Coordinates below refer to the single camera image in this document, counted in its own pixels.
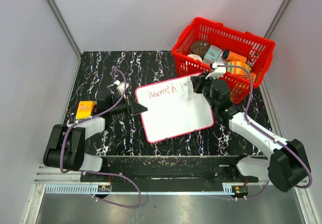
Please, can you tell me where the pink framed whiteboard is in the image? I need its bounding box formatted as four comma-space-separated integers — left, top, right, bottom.
135, 76, 214, 143

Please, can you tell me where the teal white small box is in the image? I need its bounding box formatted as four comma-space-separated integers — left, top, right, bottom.
203, 45, 222, 64

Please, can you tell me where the white slotted cable duct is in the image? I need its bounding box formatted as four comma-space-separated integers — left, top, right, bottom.
46, 184, 111, 194

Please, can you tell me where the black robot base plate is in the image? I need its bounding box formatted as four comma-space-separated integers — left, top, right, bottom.
79, 155, 259, 192

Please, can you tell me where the red plastic shopping basket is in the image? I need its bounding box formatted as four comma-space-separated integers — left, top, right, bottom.
172, 17, 275, 104

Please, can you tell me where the orange bottle with blue cap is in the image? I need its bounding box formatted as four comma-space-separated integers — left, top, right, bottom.
222, 50, 248, 63

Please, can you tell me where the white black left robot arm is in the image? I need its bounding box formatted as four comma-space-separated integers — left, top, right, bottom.
43, 93, 148, 182

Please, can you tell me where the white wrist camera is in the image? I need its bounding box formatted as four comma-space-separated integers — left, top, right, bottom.
115, 81, 128, 95
206, 61, 226, 79

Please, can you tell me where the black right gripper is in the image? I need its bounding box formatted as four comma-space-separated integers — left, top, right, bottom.
192, 71, 218, 110

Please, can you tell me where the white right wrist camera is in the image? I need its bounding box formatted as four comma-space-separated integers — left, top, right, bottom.
206, 61, 226, 79

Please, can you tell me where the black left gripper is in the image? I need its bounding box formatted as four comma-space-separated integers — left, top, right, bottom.
109, 94, 147, 117

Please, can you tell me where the yellow green sponge pack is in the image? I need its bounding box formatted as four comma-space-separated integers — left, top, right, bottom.
226, 61, 251, 76

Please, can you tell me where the orange yellow snack box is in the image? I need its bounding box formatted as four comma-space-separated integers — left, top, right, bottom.
75, 101, 96, 120

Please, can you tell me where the brown bread loaf package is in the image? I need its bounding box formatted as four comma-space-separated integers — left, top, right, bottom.
189, 40, 210, 57

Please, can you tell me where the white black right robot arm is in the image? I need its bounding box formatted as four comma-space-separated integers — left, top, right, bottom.
190, 71, 312, 192

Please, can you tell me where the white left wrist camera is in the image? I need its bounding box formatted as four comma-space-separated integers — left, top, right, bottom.
115, 81, 128, 95

